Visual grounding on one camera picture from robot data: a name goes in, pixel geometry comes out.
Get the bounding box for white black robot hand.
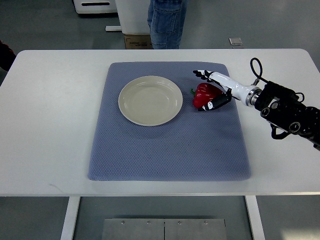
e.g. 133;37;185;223
193;70;262;112

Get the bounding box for red bell pepper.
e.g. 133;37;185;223
190;83;223;109

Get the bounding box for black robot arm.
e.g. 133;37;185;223
247;57;320;150

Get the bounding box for small grey floor plate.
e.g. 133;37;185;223
228;37;243;46

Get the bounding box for cream ceramic plate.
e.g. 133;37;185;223
118;75;183;127

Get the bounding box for blue textured mat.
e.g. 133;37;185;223
88;62;251;182

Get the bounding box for person's legs in jeans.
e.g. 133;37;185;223
147;0;189;50

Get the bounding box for white right table leg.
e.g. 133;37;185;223
245;195;265;240

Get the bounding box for white table leg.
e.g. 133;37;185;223
60;196;81;240
245;195;265;240

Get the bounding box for cardboard box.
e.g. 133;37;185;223
124;34;153;50

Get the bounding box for white appliance with slot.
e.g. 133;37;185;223
73;0;117;14

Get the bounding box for white left table leg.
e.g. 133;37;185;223
60;196;81;240

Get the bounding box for red black object at edge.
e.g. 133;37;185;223
0;41;16;72

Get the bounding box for white pedestal stand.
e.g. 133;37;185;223
105;0;150;35

